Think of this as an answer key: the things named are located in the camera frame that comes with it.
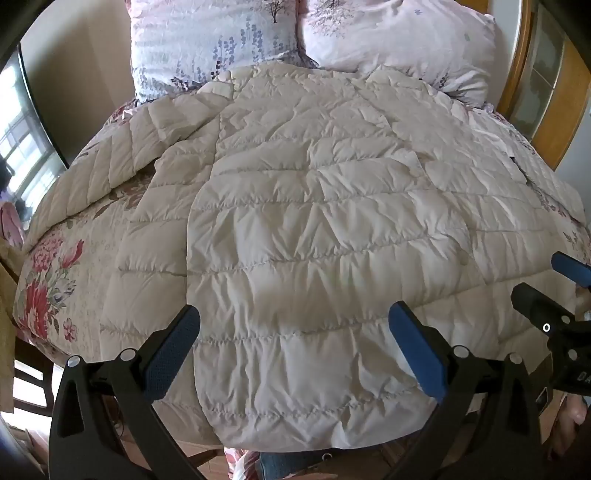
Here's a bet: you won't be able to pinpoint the beige quilted down jacket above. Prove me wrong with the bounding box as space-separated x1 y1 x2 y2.
23 65 591 450

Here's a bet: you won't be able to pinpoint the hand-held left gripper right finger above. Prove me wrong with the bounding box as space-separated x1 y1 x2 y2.
388 301 543 480

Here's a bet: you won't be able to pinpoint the person's blue jeans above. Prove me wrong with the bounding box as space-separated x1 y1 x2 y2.
256 450 333 480

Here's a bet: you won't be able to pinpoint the person's right hand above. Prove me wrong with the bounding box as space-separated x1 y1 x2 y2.
551 396 591 462

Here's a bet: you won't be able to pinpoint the pink floral pillow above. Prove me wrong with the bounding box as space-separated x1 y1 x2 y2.
298 0 497 107
124 0 303 104

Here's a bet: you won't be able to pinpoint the floral quilted bedspread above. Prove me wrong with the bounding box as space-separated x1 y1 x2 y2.
14 99 591 365

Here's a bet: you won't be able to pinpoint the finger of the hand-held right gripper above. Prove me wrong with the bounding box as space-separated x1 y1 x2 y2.
551 251 591 289
510 282 563 334

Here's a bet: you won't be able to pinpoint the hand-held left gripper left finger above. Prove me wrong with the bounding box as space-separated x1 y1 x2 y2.
48 305 201 480

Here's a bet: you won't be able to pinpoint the dark wooden chair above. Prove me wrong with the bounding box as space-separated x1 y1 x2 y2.
0 258 63 418

